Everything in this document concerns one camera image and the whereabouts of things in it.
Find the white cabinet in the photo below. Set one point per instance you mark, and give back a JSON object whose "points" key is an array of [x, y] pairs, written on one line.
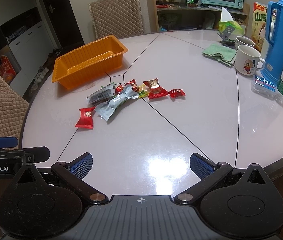
{"points": [[25, 38]]}

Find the small red candy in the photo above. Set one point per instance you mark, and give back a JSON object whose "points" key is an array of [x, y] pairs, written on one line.
{"points": [[174, 93]]}

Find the grey phone stand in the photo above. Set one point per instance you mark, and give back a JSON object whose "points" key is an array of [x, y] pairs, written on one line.
{"points": [[225, 36]]}

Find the green tissue pack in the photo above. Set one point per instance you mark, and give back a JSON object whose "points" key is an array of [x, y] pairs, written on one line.
{"points": [[228, 21]]}

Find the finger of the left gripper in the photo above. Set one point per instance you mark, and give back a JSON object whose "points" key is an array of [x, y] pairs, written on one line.
{"points": [[2, 142], [27, 155]]}

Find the green folded cloth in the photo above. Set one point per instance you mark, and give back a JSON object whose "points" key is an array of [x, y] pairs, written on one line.
{"points": [[222, 54]]}

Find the large red gold snack pack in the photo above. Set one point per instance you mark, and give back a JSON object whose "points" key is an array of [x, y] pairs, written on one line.
{"points": [[156, 91]]}

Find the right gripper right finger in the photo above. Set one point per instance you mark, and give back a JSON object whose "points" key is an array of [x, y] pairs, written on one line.
{"points": [[209, 173]]}

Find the blue-label plastic packet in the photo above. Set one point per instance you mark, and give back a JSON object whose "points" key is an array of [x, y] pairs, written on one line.
{"points": [[263, 87]]}

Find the quilted beige chair back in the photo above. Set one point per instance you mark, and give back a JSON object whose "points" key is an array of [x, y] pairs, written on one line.
{"points": [[121, 18]]}

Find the black-white snack packet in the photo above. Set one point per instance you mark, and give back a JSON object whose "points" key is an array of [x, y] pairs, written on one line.
{"points": [[102, 94]]}

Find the yellow green candy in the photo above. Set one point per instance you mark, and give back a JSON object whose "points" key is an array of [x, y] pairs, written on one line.
{"points": [[143, 91]]}

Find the yellow snack box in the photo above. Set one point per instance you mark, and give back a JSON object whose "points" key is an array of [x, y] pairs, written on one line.
{"points": [[259, 20]]}

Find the blue thermos jug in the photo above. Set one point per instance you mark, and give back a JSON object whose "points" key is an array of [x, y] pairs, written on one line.
{"points": [[274, 36]]}

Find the orange plastic tray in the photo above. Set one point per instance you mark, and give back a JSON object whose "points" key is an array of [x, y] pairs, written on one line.
{"points": [[88, 62]]}

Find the patterned white mug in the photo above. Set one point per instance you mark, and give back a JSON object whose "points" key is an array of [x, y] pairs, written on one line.
{"points": [[243, 40]]}

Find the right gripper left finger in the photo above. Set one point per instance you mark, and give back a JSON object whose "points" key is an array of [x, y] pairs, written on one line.
{"points": [[72, 175]]}

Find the red candy pack white label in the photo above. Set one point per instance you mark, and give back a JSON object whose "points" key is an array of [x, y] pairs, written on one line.
{"points": [[86, 118]]}

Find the grey-blue foil snack pouch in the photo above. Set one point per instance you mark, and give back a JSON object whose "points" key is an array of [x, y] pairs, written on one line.
{"points": [[107, 109]]}

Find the white cartoon mug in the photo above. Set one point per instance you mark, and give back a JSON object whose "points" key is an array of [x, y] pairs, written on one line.
{"points": [[248, 60]]}

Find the wooden shelf unit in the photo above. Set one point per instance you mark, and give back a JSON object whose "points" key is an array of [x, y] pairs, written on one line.
{"points": [[173, 17]]}

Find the red gold candy pack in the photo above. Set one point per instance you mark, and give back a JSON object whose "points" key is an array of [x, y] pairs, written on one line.
{"points": [[119, 89]]}

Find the dark red patterned candy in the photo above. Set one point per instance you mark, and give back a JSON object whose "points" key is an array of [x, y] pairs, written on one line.
{"points": [[133, 84]]}

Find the red gift box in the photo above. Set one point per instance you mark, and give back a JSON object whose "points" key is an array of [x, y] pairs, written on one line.
{"points": [[7, 71]]}

